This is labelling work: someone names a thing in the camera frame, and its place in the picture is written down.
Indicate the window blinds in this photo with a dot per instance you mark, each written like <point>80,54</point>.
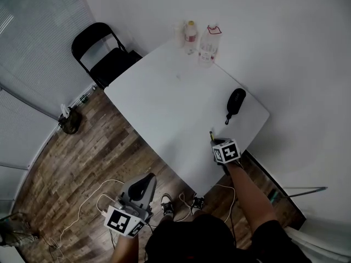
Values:
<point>41,37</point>

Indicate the black folding chair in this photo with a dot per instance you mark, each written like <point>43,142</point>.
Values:
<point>109,64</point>

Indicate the yellow utility knife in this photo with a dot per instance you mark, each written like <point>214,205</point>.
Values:
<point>212,135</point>

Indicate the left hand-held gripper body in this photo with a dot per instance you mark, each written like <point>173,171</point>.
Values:
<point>123,219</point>

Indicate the grey metal pole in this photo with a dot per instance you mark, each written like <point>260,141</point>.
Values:
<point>307,190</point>

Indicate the white bottle in bag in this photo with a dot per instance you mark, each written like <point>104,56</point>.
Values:
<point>64,111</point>

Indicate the yellow-capped water bottle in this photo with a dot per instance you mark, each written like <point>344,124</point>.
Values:
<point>190,38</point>

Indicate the white power adapter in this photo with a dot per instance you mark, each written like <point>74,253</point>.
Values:
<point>104,212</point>

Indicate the person's right shoe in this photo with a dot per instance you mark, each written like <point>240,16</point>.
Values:
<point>198,205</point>

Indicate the person's left forearm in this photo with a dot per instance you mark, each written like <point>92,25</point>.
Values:
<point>124,249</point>

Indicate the person's shoe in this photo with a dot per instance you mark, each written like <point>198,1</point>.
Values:
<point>166,205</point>
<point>198,205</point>

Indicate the clear plastic cup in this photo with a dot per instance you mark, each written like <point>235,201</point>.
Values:
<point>179,37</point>

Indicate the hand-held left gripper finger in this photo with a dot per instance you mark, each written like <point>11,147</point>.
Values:
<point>129,188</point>
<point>152,186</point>

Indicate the person's left shoe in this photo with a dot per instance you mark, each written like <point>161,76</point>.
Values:
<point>166,205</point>

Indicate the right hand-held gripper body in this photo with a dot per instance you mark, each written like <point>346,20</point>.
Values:
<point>227,151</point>

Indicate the person's black clothing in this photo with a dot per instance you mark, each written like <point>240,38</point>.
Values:
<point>197,242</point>

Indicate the black glasses case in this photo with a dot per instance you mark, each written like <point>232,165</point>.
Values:
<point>235,100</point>

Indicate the dark green bag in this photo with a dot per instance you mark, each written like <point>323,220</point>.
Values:
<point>70,122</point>

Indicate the green cans on floor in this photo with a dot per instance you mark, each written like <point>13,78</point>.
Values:
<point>84,99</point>

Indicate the camouflage bag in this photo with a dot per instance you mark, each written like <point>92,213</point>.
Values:
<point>16,229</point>

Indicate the white table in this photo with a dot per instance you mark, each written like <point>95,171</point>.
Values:
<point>170,97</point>

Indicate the person's right forearm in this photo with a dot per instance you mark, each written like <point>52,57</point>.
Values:
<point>249,193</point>

